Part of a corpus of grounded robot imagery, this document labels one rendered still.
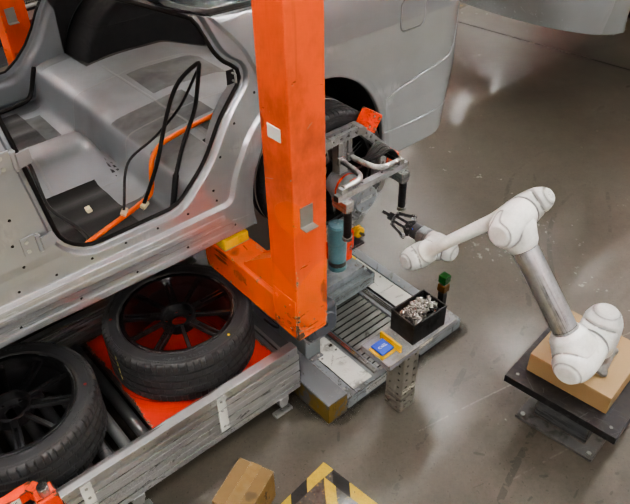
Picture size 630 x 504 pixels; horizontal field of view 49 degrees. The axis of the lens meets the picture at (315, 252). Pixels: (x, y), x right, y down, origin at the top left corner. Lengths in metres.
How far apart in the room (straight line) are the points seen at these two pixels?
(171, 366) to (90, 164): 1.13
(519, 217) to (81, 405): 1.80
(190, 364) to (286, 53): 1.35
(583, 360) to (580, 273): 1.44
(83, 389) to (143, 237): 0.64
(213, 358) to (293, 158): 0.99
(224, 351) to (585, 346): 1.43
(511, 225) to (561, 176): 2.45
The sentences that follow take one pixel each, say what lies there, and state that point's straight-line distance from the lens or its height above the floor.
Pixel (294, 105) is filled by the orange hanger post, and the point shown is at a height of 1.59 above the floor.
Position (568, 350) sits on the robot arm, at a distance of 2.83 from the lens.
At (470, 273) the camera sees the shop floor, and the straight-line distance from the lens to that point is 4.05.
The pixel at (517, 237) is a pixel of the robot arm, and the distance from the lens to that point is 2.63.
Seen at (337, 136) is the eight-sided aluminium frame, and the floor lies 1.12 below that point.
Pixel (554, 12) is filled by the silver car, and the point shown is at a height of 0.90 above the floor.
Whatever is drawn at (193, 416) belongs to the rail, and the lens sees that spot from 2.87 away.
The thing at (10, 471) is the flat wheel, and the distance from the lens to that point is 2.76.
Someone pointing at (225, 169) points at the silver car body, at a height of 1.07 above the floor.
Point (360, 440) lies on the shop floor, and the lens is 3.21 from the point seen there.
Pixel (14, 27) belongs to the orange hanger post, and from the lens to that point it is 4.75.
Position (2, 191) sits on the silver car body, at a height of 1.35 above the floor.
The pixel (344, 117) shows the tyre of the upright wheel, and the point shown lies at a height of 1.14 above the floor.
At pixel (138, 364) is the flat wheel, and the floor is 0.50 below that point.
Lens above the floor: 2.61
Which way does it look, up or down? 39 degrees down
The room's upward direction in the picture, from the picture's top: 1 degrees counter-clockwise
